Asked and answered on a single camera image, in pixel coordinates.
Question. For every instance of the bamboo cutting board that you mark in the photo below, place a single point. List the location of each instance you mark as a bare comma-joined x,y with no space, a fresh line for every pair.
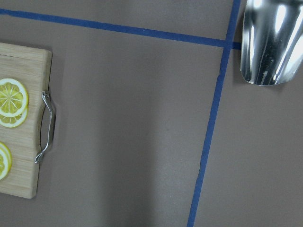
33,138

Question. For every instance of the lemon slice upper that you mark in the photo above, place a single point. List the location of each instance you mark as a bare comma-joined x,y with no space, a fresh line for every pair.
13,97

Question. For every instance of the steel scoop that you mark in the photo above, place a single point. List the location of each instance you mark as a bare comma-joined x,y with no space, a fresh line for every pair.
272,41

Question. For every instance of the lemon slice hidden under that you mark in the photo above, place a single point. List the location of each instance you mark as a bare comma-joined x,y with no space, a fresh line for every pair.
12,122

